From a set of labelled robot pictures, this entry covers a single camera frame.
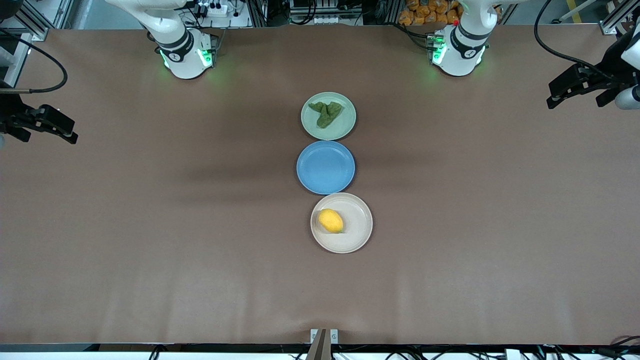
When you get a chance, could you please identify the yellow lemon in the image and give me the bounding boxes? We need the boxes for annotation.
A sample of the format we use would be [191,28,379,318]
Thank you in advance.
[318,208,345,234]

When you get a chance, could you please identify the green lettuce leaf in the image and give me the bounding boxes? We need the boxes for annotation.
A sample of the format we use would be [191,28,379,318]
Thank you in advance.
[308,101,344,129]

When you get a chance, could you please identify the bag of orange snacks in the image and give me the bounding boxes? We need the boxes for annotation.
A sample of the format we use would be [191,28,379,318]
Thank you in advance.
[398,0,462,27]

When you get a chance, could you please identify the white power strip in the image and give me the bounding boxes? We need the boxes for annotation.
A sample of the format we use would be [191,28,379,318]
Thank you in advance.
[196,0,232,19]

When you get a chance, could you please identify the light green plate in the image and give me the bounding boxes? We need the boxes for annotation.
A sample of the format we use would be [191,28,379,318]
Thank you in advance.
[300,92,357,141]

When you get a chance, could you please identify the beige plate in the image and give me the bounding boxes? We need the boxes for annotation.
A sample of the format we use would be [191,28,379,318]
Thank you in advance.
[310,192,374,254]

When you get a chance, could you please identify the blue plate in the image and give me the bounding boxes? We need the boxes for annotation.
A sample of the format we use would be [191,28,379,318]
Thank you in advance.
[296,140,356,195]

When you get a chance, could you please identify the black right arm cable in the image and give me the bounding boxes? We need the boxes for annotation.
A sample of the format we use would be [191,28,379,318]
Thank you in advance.
[0,27,69,95]

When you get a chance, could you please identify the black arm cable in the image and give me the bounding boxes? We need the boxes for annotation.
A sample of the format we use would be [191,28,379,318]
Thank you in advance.
[0,27,69,95]
[533,0,617,81]

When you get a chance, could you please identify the aluminium frame profile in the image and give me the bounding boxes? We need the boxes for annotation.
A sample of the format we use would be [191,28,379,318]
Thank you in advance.
[14,0,76,42]
[599,0,635,36]

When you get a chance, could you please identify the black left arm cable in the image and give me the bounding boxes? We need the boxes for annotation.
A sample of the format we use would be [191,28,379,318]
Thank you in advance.
[533,0,617,81]

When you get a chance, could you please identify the black base cable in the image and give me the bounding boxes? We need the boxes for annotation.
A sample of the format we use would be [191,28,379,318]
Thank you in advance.
[394,22,437,50]

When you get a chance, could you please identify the metal table edge bracket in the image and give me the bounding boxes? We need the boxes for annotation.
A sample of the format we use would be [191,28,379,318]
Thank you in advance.
[306,328,339,360]

